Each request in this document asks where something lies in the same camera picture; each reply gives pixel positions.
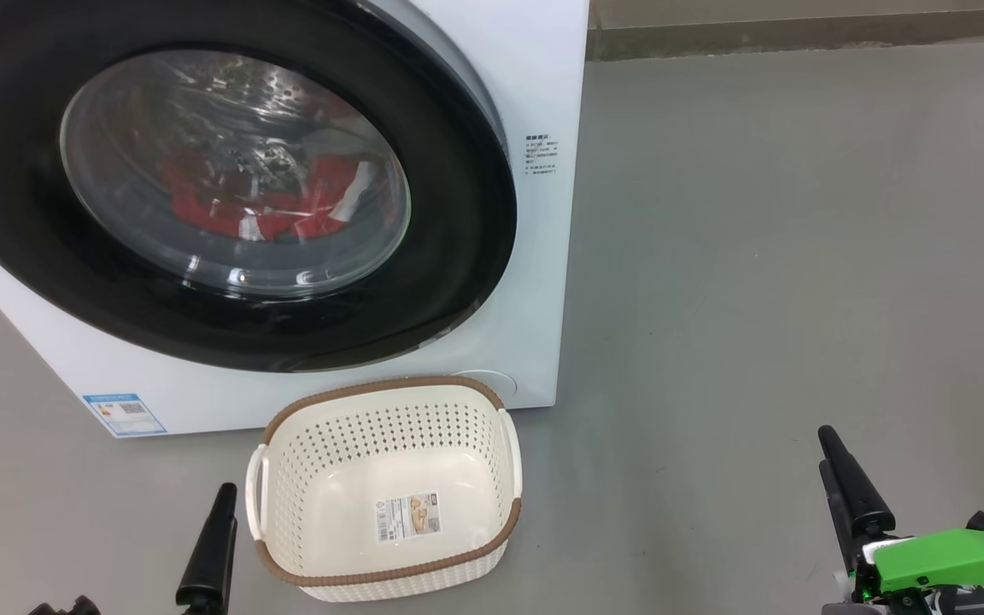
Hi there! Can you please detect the white paper label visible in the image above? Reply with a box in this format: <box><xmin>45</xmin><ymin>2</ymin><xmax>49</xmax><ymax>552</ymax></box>
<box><xmin>82</xmin><ymin>393</ymin><xmax>167</xmax><ymax>436</ymax></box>

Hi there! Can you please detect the round white filter cover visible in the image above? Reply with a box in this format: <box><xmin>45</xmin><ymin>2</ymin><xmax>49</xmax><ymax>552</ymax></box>
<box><xmin>449</xmin><ymin>370</ymin><xmax>518</xmax><ymax>411</ymax></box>

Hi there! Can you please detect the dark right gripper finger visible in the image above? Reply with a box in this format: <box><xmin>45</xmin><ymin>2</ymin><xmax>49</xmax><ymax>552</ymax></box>
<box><xmin>818</xmin><ymin>460</ymin><xmax>864</xmax><ymax>571</ymax></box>
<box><xmin>818</xmin><ymin>425</ymin><xmax>896</xmax><ymax>537</ymax></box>

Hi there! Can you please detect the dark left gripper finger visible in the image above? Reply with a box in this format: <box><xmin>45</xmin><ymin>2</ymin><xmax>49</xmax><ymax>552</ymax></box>
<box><xmin>176</xmin><ymin>483</ymin><xmax>238</xmax><ymax>614</ymax></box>

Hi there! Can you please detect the black round glass washer door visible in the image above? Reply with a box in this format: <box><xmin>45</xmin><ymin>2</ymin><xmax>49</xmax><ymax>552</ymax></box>
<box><xmin>0</xmin><ymin>0</ymin><xmax>518</xmax><ymax>373</ymax></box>

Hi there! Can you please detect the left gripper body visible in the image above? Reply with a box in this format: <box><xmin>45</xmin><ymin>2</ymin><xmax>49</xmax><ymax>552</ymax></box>
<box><xmin>28</xmin><ymin>595</ymin><xmax>102</xmax><ymax>615</ymax></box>

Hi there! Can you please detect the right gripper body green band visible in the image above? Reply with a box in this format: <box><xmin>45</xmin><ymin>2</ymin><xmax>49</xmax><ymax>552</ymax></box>
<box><xmin>825</xmin><ymin>510</ymin><xmax>984</xmax><ymax>615</ymax></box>

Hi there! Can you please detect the product label sticker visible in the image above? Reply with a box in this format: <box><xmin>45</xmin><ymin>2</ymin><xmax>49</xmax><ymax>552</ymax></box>
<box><xmin>375</xmin><ymin>493</ymin><xmax>442</xmax><ymax>542</ymax></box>

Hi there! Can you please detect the white front-load washing machine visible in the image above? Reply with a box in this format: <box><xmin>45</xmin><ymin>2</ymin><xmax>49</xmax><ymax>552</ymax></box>
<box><xmin>0</xmin><ymin>0</ymin><xmax>591</xmax><ymax>438</ymax></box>

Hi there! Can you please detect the cream perforated laundry basket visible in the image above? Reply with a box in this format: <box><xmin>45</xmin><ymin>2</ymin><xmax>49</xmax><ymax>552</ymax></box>
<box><xmin>244</xmin><ymin>376</ymin><xmax>524</xmax><ymax>603</ymax></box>

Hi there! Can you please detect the red and white jersey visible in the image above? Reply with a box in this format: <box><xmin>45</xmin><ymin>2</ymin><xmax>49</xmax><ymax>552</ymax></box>
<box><xmin>159</xmin><ymin>149</ymin><xmax>378</xmax><ymax>244</ymax></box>

